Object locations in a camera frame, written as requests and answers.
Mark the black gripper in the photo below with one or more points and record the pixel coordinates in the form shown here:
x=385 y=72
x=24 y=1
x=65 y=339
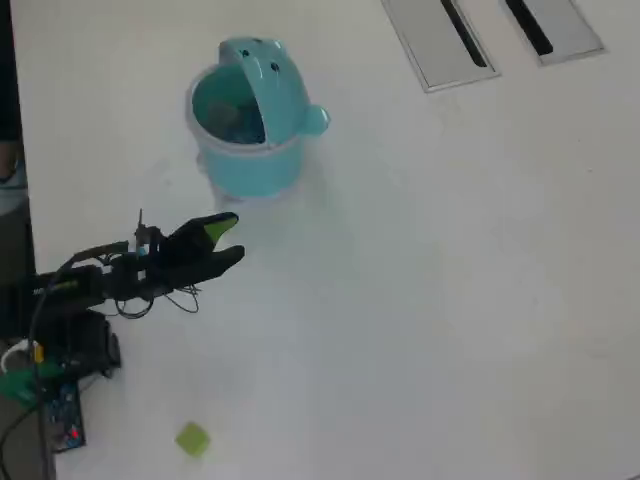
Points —
x=155 y=270

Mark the green lego block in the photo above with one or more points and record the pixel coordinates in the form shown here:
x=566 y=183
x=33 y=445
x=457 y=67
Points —
x=192 y=440

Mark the teal hippo shaped bin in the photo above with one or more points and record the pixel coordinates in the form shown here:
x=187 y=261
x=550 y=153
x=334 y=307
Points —
x=250 y=165

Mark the yellow connector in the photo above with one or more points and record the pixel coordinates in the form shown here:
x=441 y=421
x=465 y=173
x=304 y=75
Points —
x=37 y=352

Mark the person foot in shoe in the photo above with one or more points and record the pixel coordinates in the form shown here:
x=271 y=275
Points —
x=14 y=170

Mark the blue controller circuit board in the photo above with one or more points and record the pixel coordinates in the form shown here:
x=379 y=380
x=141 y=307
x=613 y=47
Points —
x=67 y=420

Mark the green table clamp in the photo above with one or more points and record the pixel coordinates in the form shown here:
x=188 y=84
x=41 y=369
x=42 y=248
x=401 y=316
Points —
x=20 y=382

